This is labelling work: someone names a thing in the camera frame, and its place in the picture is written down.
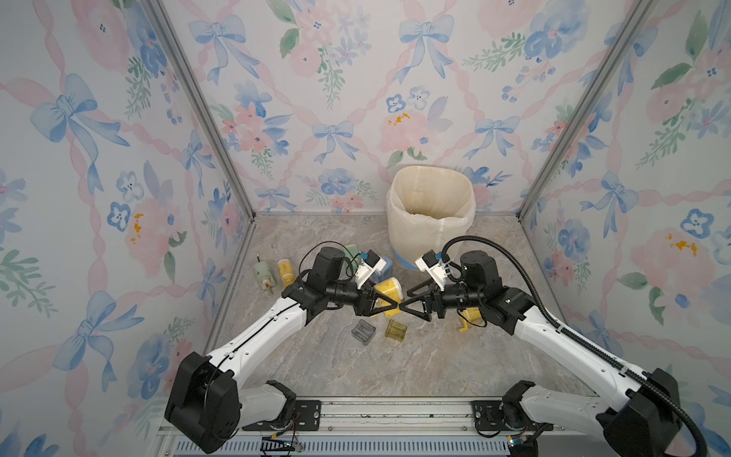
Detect clear shavings tray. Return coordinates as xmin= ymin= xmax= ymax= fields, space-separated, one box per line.
xmin=351 ymin=319 xmax=376 ymax=346

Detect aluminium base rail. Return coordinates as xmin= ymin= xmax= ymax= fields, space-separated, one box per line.
xmin=153 ymin=395 xmax=618 ymax=457

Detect yellow pencil sharpener front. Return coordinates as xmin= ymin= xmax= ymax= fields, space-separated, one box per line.
xmin=277 ymin=259 xmax=297 ymax=289

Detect aluminium corner post right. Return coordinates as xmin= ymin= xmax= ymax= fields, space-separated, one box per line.
xmin=516 ymin=0 xmax=657 ymax=223

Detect yellow pencil sharpener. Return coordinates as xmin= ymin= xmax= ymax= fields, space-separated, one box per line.
xmin=374 ymin=277 xmax=404 ymax=318
xmin=277 ymin=259 xmax=297 ymax=289
xmin=458 ymin=308 xmax=485 ymax=332

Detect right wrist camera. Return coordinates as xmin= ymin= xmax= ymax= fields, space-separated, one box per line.
xmin=414 ymin=249 xmax=450 ymax=291

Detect aluminium corner post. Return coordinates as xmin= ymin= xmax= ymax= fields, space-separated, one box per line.
xmin=139 ymin=0 xmax=256 ymax=221
xmin=516 ymin=0 xmax=657 ymax=223

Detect yellow pencil sharpener back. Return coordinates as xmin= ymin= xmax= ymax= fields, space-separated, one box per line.
xmin=374 ymin=277 xmax=404 ymax=318

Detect cream waste bin with liner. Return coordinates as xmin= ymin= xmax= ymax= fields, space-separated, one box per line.
xmin=386 ymin=166 xmax=476 ymax=270

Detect pale green pencil sharpener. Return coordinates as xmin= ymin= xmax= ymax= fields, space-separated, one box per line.
xmin=253 ymin=255 xmax=277 ymax=295

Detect yellow pencil sharpener right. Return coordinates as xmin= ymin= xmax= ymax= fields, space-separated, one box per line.
xmin=458 ymin=308 xmax=485 ymax=332

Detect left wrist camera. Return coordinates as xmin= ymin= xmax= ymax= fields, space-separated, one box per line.
xmin=354 ymin=249 xmax=386 ymax=289

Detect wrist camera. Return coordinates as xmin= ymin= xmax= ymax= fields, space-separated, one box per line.
xmin=414 ymin=249 xmax=450 ymax=291
xmin=354 ymin=249 xmax=386 ymax=289

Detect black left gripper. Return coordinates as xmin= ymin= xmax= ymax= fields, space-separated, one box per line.
xmin=327 ymin=278 xmax=396 ymax=317

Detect black corrugated cable conduit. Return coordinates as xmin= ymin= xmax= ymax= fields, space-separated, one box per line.
xmin=441 ymin=235 xmax=709 ymax=457

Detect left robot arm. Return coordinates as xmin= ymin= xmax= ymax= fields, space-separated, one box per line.
xmin=165 ymin=247 xmax=398 ymax=454

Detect blue pencil sharpener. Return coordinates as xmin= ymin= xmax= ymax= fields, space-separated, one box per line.
xmin=381 ymin=256 xmax=394 ymax=277

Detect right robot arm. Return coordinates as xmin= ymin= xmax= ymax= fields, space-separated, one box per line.
xmin=401 ymin=251 xmax=683 ymax=456

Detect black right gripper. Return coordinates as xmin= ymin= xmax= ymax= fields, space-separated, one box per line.
xmin=399 ymin=275 xmax=484 ymax=320

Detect aluminium corner post left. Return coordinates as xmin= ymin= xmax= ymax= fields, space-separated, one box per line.
xmin=139 ymin=0 xmax=256 ymax=221

